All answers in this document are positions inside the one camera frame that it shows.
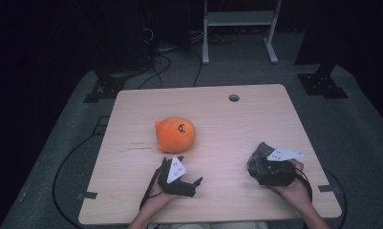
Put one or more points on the black stand base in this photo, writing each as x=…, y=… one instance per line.
x=104, y=89
x=323, y=84

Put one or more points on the orange plush toy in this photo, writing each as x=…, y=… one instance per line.
x=173, y=135

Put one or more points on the black table foot frame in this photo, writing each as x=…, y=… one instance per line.
x=100, y=125

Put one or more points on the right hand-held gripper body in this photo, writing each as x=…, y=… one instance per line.
x=275, y=175

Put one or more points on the person's left hand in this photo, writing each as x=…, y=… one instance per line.
x=157, y=195

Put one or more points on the person's right hand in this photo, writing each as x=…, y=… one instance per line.
x=297, y=191

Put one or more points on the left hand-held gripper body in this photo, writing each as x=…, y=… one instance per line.
x=176, y=186

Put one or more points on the grey tape strip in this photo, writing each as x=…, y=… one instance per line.
x=88, y=195
x=328, y=188

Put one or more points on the white metal stand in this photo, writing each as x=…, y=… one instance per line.
x=237, y=18

